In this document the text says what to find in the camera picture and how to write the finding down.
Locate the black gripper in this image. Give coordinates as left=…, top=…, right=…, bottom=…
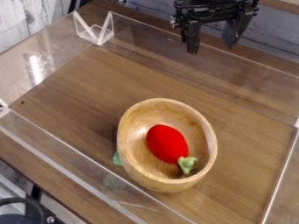
left=170, top=0, right=259, bottom=54

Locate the red plush strawberry toy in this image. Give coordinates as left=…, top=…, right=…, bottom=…
left=145, top=124, right=198, bottom=175

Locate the wooden brown bowl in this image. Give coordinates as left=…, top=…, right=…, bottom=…
left=116, top=98, right=217, bottom=193

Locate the green block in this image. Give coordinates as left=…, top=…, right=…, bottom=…
left=112, top=152, right=122, bottom=166

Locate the black clamp base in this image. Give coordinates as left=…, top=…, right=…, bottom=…
left=24, top=193, right=66, bottom=224

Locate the clear acrylic corner bracket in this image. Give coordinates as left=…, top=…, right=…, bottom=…
left=72, top=11, right=114, bottom=46

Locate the clear acrylic tray wall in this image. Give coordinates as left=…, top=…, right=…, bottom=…
left=0, top=9, right=299, bottom=224

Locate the black cable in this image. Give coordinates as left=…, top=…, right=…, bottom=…
left=0, top=196, right=45, bottom=224

